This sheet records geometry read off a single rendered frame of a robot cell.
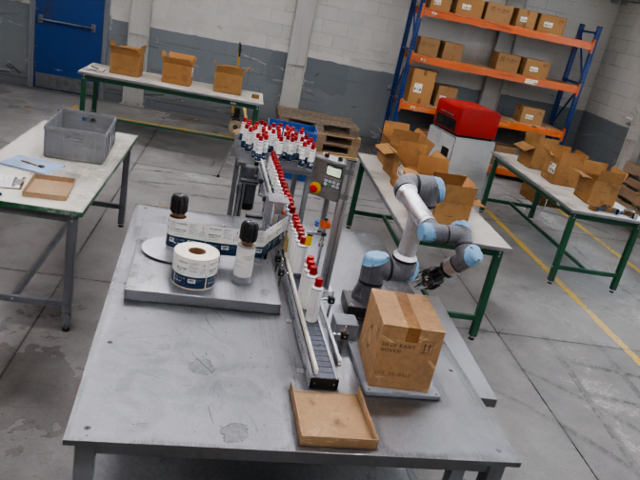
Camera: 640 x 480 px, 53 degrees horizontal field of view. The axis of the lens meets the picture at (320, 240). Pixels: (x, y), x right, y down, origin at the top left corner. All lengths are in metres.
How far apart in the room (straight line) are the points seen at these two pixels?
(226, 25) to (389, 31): 2.51
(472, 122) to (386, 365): 6.14
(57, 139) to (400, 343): 3.02
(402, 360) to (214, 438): 0.77
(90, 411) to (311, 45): 8.78
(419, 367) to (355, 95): 8.44
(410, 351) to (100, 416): 1.10
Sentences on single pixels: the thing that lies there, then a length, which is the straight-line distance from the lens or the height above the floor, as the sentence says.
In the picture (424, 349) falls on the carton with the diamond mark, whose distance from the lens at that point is 2.48.
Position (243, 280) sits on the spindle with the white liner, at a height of 0.90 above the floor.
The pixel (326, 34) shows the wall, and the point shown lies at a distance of 10.50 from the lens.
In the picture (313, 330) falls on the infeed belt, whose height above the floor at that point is 0.88.
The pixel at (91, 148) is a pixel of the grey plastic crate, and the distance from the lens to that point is 4.70.
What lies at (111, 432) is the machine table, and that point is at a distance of 2.16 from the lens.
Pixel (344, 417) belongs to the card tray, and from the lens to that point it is 2.35.
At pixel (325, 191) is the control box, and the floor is 1.32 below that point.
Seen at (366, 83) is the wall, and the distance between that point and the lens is 10.67.
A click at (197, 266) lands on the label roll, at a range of 2.84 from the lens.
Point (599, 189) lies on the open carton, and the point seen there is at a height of 0.95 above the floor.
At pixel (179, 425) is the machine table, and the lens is 2.20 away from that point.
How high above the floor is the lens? 2.19
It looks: 21 degrees down
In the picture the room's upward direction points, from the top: 12 degrees clockwise
